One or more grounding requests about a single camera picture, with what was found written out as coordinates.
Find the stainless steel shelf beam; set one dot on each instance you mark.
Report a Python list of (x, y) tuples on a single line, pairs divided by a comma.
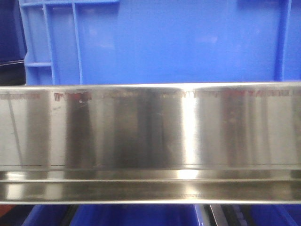
[(151, 143)]

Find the large blue crate upper shelf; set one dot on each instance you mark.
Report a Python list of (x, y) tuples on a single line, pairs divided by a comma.
[(161, 41)]

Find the blue bin lower centre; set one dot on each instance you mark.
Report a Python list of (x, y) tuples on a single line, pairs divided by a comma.
[(137, 215)]

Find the blue bin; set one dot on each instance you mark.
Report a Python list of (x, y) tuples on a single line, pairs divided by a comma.
[(137, 215), (276, 214), (46, 215)]

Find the blue bin lower left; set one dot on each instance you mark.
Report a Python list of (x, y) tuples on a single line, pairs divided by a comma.
[(46, 215)]

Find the blue bin lower right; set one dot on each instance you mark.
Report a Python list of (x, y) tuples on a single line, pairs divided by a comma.
[(276, 214)]

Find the dark blue crate upper left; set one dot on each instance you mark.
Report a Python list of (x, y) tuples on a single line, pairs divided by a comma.
[(12, 40)]

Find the steel roller track rail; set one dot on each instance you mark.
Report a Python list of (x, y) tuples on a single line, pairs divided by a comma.
[(218, 215)]

